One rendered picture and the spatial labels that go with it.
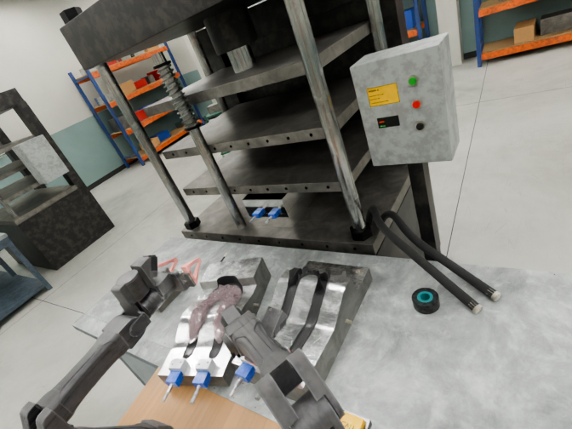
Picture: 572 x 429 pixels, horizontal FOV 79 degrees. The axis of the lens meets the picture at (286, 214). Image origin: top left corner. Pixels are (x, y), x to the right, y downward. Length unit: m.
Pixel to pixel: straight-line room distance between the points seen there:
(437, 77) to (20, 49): 8.09
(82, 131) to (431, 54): 8.00
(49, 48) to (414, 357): 8.61
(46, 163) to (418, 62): 4.46
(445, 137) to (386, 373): 0.80
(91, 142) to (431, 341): 8.24
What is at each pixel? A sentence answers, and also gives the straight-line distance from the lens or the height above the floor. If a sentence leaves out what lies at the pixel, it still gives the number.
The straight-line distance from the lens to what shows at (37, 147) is 5.04.
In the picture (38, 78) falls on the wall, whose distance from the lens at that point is 8.65.
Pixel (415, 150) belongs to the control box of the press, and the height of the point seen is 1.13.
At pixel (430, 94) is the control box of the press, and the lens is 1.30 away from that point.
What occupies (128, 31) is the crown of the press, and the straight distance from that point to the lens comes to 1.75.
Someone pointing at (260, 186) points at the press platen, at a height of 1.03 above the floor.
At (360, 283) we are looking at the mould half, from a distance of 1.24.
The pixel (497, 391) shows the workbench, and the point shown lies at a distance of 1.05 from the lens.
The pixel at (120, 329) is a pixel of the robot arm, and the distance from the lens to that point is 0.93.
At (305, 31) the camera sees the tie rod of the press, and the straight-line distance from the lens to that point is 1.25.
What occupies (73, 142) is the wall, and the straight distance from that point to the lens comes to 8.60.
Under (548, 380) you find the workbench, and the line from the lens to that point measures 1.08.
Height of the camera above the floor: 1.70
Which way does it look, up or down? 28 degrees down
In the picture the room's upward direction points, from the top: 22 degrees counter-clockwise
